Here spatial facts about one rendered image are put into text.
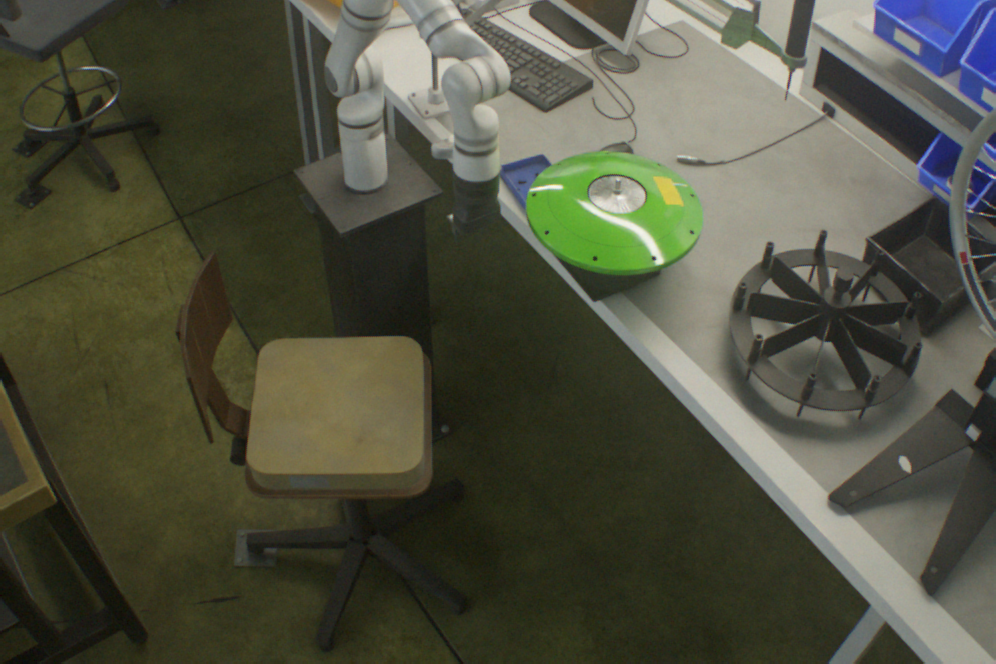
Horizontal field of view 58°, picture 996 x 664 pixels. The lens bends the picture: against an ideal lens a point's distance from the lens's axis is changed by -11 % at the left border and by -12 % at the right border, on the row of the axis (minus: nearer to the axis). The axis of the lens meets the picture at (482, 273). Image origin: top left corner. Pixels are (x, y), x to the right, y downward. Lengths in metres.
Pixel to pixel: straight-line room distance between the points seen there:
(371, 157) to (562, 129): 0.42
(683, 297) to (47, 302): 2.19
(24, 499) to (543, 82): 1.43
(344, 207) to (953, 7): 1.38
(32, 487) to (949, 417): 1.48
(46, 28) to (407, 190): 1.74
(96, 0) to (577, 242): 2.29
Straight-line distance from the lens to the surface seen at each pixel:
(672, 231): 1.72
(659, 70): 2.41
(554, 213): 1.72
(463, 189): 1.62
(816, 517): 1.60
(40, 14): 3.59
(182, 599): 2.57
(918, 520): 1.65
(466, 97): 1.49
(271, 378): 2.10
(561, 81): 2.29
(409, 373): 2.07
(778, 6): 2.60
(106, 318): 3.23
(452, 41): 1.53
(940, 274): 2.05
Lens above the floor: 2.22
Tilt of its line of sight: 45 degrees down
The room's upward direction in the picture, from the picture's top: straight up
